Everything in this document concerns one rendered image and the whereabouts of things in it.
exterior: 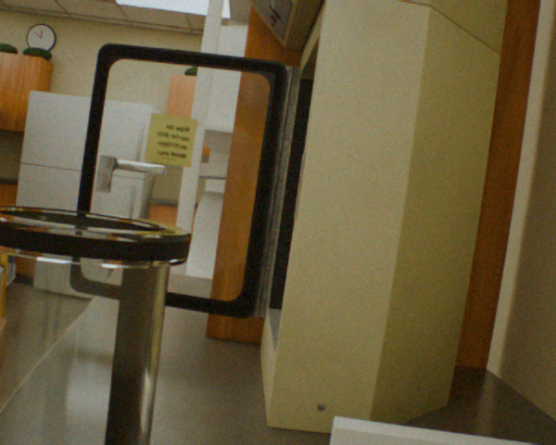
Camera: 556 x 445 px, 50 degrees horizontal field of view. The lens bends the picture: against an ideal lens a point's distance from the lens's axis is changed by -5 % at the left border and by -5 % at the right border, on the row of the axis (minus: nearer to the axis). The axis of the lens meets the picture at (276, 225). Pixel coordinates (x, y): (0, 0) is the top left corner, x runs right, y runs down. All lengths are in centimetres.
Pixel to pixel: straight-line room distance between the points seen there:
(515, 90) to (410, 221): 50
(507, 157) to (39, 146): 507
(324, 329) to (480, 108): 34
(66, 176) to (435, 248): 516
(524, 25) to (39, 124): 508
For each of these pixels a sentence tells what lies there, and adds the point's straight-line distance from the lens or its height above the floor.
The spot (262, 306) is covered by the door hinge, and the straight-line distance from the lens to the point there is 98.
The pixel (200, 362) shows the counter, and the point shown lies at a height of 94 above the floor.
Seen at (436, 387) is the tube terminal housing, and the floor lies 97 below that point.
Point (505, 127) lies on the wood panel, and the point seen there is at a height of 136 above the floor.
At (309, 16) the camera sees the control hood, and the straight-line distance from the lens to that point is 79.
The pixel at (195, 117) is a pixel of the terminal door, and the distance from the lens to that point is 97.
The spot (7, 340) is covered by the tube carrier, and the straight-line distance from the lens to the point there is 27.
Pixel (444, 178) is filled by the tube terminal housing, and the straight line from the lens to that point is 74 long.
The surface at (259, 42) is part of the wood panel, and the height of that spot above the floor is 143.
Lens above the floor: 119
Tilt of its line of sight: 3 degrees down
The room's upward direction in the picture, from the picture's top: 8 degrees clockwise
